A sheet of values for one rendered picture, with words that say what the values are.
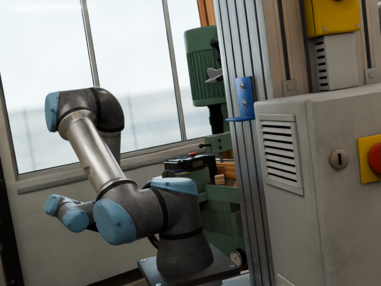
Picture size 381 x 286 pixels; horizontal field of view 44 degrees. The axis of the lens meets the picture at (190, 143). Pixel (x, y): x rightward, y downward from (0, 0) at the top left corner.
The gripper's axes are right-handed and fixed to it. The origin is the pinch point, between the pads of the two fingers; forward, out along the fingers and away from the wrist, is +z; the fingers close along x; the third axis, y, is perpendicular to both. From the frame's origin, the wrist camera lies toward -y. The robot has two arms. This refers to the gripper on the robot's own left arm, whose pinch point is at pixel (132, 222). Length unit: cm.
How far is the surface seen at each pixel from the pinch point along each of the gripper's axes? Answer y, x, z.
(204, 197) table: -16.3, 19.4, 15.8
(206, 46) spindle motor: -72, 18, -2
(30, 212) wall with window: 9, -130, 11
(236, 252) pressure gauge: 0.9, 38.0, 20.6
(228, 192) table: -19.4, 31.4, 16.1
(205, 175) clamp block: -24.8, 17.4, 14.9
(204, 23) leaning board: -152, -103, 77
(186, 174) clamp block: -22.2, 17.5, 5.9
